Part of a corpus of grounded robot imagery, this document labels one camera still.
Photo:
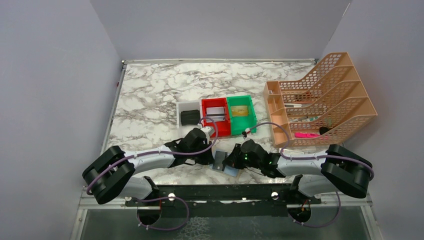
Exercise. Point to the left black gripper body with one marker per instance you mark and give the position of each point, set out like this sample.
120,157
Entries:
202,158

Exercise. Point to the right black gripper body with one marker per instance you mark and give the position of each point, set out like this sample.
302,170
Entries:
242,161

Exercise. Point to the beige card holder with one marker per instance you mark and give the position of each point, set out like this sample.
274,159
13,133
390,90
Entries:
229,171

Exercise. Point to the green plastic bin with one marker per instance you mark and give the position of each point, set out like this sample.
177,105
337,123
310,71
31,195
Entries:
239,124

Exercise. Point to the gold credit card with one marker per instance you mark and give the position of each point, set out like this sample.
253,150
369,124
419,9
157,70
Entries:
239,110

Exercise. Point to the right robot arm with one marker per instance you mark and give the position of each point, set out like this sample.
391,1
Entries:
331,170

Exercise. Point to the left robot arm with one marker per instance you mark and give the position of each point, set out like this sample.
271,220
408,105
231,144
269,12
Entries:
112,174

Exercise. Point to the black credit card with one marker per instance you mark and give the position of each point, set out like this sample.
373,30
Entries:
190,117

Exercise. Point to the white card stack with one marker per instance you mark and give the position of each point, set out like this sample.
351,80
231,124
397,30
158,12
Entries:
216,113

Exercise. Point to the small white red box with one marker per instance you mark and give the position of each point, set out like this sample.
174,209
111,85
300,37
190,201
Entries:
293,153

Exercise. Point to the pink highlighter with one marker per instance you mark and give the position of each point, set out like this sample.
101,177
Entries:
305,135

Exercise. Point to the green white pen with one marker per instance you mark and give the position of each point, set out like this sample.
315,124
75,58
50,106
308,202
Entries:
308,118

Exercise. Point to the orange mesh file organizer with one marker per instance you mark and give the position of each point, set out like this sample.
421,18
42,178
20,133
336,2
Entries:
332,90

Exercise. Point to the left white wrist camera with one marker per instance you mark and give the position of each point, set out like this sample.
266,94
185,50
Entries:
208,130

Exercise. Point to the black mounting rail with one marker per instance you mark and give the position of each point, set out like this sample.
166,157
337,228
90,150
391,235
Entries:
153,202

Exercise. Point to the aluminium frame rail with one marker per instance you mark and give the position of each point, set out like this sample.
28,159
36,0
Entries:
330,199

